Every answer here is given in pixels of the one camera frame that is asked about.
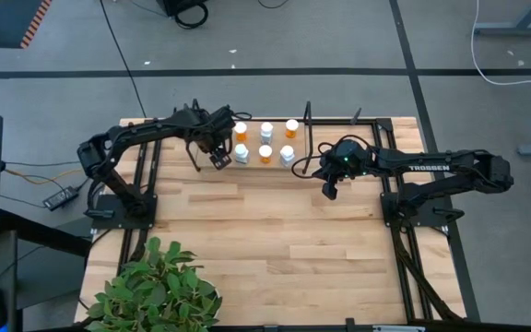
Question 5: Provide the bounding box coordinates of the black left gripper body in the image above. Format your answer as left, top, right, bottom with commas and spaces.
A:
185, 105, 238, 154

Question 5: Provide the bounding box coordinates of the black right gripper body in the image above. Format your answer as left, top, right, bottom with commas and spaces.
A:
313, 139, 375, 184

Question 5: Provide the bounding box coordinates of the white medicine bottle blue label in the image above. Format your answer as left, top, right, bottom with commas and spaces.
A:
278, 144, 296, 168
259, 121, 275, 146
233, 143, 251, 166

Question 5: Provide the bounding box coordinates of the black box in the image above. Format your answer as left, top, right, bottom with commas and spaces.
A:
157, 0, 205, 18

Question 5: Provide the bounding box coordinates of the green potted plant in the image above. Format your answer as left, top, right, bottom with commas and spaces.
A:
85, 236, 224, 332

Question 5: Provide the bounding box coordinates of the black power adapter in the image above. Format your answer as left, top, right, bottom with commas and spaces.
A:
42, 185, 80, 212

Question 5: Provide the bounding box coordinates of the black desk support beam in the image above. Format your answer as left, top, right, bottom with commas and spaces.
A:
0, 209, 92, 258

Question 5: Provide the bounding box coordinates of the black crossbar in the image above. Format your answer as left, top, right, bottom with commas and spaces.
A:
240, 317, 531, 332

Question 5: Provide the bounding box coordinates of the blue grey desk leg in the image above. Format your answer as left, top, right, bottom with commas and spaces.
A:
472, 0, 531, 37

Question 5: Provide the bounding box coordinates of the black mat orange striped border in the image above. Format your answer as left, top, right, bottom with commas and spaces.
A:
0, 0, 53, 50

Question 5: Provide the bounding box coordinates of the black metal rail frame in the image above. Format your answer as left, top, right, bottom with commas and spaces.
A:
77, 117, 467, 326

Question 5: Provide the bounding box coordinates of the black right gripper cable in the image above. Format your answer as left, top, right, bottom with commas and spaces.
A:
290, 133, 369, 181

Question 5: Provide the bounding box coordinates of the coiled black cable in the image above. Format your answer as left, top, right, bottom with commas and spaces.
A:
172, 2, 210, 30

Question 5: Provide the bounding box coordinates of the long black floor cable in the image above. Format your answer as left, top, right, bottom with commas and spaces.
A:
98, 0, 148, 119

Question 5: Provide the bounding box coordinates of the white floor cable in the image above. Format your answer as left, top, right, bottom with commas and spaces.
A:
470, 0, 531, 87

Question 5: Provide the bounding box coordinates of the thin black cable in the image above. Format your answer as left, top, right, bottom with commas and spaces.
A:
3, 160, 82, 167

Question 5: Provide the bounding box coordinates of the yellow cable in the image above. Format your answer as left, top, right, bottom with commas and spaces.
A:
5, 168, 85, 186

